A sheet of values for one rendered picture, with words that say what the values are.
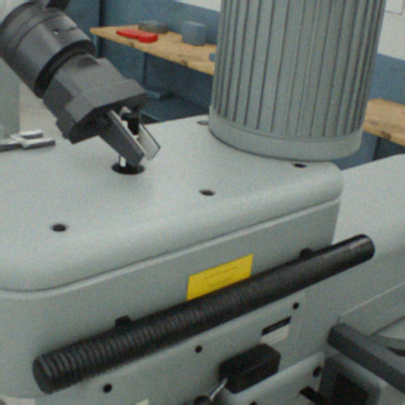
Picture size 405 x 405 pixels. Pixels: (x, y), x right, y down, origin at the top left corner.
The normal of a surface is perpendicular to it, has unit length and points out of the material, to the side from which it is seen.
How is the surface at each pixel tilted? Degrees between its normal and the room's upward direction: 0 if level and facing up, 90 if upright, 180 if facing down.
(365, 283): 90
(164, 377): 90
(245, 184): 0
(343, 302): 90
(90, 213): 0
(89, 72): 31
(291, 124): 90
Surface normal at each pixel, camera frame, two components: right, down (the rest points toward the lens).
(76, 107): -0.07, -0.24
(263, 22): -0.62, 0.29
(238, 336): 0.61, 0.37
